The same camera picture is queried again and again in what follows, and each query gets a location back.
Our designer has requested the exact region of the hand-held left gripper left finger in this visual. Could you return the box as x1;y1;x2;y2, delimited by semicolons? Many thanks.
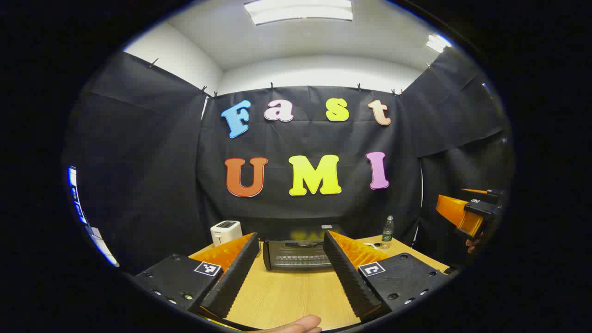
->
132;232;260;320

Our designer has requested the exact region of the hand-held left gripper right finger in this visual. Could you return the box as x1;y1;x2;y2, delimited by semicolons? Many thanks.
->
323;230;451;322

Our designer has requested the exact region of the black electric oven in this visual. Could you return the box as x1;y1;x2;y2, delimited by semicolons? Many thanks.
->
262;224;347;271

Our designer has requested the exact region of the white toaster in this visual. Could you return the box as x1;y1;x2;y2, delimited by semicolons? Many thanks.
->
210;221;243;247

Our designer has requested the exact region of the clear plastic water bottle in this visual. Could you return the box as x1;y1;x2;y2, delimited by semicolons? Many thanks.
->
381;215;395;249

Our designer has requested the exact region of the small ceiling light panel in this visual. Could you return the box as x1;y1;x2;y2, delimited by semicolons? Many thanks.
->
426;33;451;53

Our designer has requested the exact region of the white and blue panel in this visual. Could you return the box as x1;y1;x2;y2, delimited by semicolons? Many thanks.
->
67;166;120;268

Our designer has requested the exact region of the long ceiling light panel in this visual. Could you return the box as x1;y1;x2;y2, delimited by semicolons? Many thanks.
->
244;0;353;26

